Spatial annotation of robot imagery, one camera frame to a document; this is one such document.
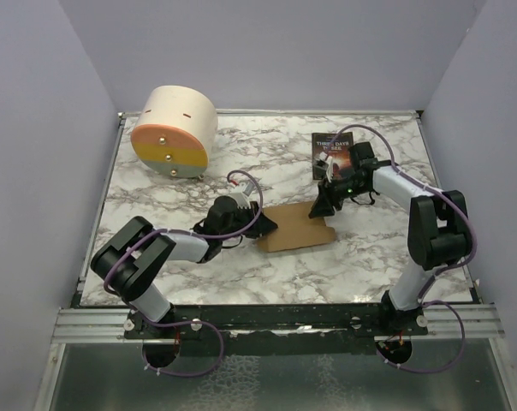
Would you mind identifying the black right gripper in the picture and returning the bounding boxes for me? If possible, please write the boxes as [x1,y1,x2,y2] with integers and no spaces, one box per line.
[308,173,368,218]

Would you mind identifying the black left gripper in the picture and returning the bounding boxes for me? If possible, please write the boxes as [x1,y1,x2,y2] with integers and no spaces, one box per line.
[220,200,277,241]

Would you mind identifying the brown cardboard box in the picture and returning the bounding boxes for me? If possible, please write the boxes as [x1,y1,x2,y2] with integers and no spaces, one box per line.
[256,201,336,253]

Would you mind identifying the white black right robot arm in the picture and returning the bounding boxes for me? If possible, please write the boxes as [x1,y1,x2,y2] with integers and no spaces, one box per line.
[308,142,473,335]

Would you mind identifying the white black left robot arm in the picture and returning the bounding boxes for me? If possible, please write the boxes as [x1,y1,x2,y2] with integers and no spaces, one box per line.
[90,195,278,338]

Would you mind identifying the dark book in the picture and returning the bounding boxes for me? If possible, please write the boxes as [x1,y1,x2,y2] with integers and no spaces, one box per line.
[312,132,354,179]

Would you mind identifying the cream cylindrical container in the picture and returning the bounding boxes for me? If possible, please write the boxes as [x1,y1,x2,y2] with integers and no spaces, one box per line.
[130,86,218,179]

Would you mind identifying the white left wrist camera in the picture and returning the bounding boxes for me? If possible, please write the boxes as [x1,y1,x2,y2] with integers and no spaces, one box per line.
[229,181,260,210]

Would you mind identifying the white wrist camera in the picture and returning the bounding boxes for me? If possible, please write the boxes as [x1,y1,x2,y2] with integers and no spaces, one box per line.
[312,152,333,182]
[229,181,260,210]

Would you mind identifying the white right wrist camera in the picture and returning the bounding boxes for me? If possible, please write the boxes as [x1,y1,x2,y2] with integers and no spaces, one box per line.
[312,152,333,182]

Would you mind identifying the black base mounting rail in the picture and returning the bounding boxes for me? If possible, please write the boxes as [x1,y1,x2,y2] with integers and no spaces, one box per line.
[123,303,427,356]

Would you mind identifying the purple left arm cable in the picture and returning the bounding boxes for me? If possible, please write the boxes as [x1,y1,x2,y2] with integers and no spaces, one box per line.
[103,170,264,378]

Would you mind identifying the aluminium frame rail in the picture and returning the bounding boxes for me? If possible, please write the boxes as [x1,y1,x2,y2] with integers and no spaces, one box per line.
[51,307,129,344]

